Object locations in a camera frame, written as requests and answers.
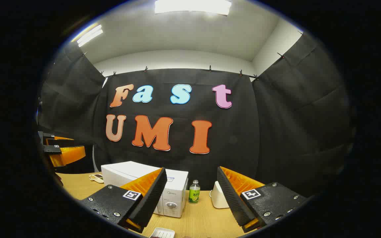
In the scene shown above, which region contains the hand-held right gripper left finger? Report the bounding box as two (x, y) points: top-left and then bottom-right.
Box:
(80, 167), (168, 233)

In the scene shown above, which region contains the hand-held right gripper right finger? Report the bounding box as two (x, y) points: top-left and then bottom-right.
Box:
(217, 166), (308, 233)

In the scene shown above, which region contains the white toaster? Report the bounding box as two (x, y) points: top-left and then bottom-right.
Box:
(209, 180), (231, 209)

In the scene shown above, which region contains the white rectangular tray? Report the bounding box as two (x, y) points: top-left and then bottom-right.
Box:
(149, 227), (176, 238)

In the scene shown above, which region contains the green drink bottle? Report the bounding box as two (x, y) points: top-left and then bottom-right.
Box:
(188, 180), (201, 204)

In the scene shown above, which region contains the black backdrop cloth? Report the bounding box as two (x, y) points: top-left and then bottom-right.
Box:
(38, 31), (355, 199)

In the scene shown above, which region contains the ceiling light panel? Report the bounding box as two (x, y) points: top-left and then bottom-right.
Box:
(76, 24), (104, 48)
(154, 0), (232, 16)

